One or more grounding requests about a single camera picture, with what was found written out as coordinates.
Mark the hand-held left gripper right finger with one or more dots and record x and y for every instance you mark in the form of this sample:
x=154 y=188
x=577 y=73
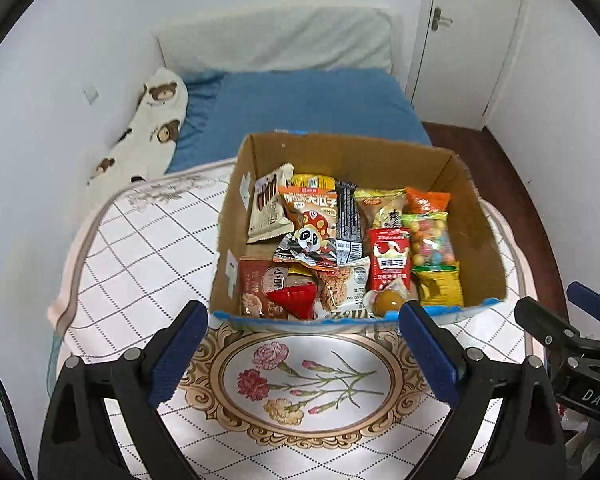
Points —
x=430 y=357

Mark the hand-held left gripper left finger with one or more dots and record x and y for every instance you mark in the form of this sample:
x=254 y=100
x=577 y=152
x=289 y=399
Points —
x=177 y=355

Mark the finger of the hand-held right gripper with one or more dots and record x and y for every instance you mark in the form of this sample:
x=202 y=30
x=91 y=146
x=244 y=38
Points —
x=592 y=301
x=545 y=321

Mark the golden round jelly cup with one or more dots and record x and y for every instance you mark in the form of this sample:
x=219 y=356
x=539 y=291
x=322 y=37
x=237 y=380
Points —
x=387 y=303

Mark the large yellow snack packet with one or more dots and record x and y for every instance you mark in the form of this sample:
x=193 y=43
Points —
x=440 y=285

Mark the brown and red snack packet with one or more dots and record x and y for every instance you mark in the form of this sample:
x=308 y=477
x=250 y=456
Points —
x=255 y=285

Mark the red and white snack packet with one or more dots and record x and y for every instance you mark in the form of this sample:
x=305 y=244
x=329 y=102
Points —
x=389 y=260

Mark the white rice cracker packet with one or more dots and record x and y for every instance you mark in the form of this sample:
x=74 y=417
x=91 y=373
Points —
x=342 y=285

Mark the clear bag of colourful candies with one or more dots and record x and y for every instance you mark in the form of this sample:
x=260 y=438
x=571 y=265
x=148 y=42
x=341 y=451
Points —
x=430 y=240

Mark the red triangular snack packet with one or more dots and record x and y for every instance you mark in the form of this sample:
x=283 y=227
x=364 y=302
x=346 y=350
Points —
x=295 y=301

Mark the small yellow brown snack packet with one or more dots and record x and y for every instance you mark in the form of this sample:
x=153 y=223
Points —
x=300 y=275

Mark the orange panda print snack packet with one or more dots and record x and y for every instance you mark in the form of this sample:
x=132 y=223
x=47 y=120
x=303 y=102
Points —
x=310 y=227

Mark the blue printed cardboard box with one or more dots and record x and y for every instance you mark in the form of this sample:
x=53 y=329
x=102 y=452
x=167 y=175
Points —
x=360 y=155

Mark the white quilted floral blanket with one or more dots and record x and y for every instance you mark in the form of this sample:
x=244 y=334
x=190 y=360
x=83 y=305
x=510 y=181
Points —
x=145 y=270

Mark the brown and yellow snack packet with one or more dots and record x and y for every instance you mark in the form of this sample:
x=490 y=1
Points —
x=382 y=205

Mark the black snack packet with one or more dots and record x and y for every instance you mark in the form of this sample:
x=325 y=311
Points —
x=347 y=220

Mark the beige chocolate stick packet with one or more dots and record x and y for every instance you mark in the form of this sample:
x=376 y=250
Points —
x=267 y=210

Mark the white bear print pillow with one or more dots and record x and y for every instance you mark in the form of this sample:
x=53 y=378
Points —
x=155 y=125

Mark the white door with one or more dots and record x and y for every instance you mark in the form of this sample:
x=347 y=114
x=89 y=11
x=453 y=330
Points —
x=460 y=60

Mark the blue bed sheet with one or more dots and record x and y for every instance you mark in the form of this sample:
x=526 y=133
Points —
x=310 y=100

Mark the white padded headboard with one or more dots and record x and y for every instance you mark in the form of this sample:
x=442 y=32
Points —
x=280 y=40

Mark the white wall switch plate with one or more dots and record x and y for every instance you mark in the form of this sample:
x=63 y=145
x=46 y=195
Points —
x=91 y=94

